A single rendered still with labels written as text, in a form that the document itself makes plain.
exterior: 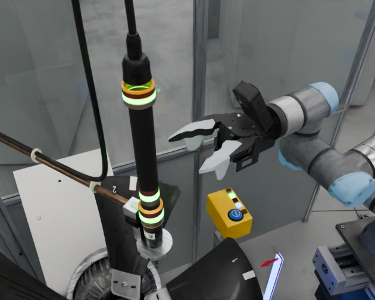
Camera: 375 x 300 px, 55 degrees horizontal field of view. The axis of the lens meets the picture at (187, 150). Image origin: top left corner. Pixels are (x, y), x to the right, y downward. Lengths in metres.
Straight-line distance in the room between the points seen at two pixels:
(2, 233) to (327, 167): 1.12
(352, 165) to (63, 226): 0.77
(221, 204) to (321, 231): 1.49
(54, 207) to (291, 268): 1.73
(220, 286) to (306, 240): 1.69
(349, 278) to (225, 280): 0.49
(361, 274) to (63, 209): 0.96
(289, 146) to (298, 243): 1.82
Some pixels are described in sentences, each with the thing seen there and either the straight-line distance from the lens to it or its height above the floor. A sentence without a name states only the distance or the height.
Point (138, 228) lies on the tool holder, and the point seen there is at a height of 1.51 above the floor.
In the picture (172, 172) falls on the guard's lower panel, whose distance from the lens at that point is 1.66.
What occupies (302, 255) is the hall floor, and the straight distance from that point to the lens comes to 2.55.
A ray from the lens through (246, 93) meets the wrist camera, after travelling 0.60.
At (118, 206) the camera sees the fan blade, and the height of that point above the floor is 1.38.
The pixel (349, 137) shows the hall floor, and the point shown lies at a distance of 3.56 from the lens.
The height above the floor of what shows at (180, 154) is 0.99.
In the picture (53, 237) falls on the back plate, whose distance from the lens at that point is 1.11.
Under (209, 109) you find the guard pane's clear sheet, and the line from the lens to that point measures 1.54.
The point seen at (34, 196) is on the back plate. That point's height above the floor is 1.30.
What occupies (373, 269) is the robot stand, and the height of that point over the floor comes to 1.04.
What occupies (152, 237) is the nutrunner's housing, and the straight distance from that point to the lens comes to 0.68.
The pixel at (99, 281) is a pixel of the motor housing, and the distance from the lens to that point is 1.03.
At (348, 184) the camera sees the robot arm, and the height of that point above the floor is 1.57.
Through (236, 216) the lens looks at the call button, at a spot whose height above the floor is 1.08.
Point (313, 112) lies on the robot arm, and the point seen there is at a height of 1.65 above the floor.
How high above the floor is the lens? 2.06
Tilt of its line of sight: 42 degrees down
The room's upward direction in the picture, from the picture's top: straight up
